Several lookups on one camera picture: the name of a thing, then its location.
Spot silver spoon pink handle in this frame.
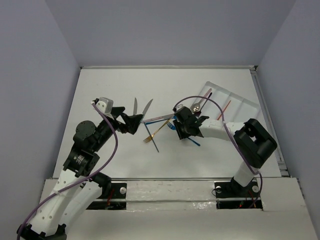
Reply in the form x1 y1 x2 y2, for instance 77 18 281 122
190 88 212 113

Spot white divided utensil tray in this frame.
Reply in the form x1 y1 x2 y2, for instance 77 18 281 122
199 81 261 123

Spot orange chopstick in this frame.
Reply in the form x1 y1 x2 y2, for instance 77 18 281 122
216 100 231 121

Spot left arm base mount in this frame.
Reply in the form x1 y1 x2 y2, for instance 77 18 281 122
86 181 127 211

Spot purple spoon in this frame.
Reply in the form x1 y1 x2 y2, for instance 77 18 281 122
195 92 213 117

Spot aluminium frame rail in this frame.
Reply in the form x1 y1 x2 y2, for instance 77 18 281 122
80 65 256 71

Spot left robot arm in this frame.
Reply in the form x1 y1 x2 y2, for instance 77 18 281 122
17 102 146 240

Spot silver knife teal handle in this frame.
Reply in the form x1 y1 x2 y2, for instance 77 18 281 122
142 99 153 119

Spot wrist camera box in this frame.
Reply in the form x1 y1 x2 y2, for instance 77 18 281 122
91 97 114 116
173 104 184 112

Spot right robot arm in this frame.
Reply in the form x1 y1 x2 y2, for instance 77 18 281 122
173 107 278 196

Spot silver knife pink handle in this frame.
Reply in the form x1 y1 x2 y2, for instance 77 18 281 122
142 113 174 123

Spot blue chopstick horizontal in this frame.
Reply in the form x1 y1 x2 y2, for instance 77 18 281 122
144 118 171 125

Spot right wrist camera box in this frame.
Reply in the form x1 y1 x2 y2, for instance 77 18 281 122
173 104 184 112

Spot gold fork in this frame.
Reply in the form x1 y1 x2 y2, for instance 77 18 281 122
143 120 170 143

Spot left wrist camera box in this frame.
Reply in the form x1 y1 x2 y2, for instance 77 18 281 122
91 97 114 116

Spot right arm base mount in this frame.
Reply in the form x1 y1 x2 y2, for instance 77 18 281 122
211 181 263 210

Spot silver knife dark handle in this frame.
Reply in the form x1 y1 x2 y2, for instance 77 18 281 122
133 97 138 115

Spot blue chopstick diagonal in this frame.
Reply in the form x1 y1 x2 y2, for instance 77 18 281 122
143 123 160 153

